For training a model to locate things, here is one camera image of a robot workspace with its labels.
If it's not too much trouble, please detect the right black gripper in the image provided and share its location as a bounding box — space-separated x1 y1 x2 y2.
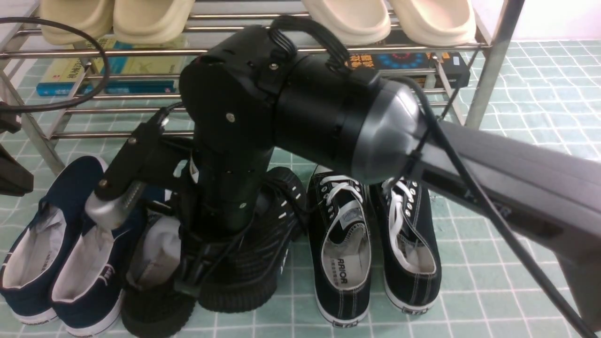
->
174 136 274 297

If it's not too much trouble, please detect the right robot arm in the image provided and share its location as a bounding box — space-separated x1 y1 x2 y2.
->
179 15 600 338

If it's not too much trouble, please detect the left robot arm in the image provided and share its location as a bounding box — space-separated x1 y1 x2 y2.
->
0 110 34 197

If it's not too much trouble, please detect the metal shoe rack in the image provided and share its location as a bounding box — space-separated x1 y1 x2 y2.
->
1 0 525 175

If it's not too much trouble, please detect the black canvas sneaker left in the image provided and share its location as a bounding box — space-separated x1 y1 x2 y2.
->
307 166 373 328

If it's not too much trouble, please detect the black canvas sneaker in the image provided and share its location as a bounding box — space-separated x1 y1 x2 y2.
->
369 179 442 315
307 166 373 328

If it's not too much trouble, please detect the yellow blue book stack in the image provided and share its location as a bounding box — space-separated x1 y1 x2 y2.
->
36 37 184 96

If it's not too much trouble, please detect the navy slip-on shoe right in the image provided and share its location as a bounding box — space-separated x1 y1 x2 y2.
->
51 209 148 338

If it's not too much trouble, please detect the navy slip-on shoe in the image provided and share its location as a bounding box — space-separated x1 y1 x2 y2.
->
51 209 148 338
0 155 107 326

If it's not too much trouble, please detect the beige slipper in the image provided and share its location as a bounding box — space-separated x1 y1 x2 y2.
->
112 0 195 44
38 0 115 46

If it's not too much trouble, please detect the black canvas sneaker right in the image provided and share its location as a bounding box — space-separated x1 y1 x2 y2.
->
369 179 442 315

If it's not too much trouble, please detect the cream slipper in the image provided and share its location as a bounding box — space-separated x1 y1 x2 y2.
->
302 0 391 46
388 0 477 47

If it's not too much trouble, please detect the navy slip-on shoe left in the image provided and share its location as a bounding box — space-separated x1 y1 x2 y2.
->
0 155 107 326

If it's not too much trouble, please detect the beige slipper far left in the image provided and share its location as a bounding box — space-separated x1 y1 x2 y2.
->
38 0 115 46

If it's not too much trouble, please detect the black orange book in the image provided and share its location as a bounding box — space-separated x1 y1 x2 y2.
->
348 49 471 89

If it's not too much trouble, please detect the cream slipper far right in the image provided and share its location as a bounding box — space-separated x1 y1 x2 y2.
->
388 0 477 47

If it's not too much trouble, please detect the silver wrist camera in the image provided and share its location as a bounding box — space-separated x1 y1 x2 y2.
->
85 179 146 231

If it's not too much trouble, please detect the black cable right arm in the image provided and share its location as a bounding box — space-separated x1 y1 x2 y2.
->
268 15 601 338

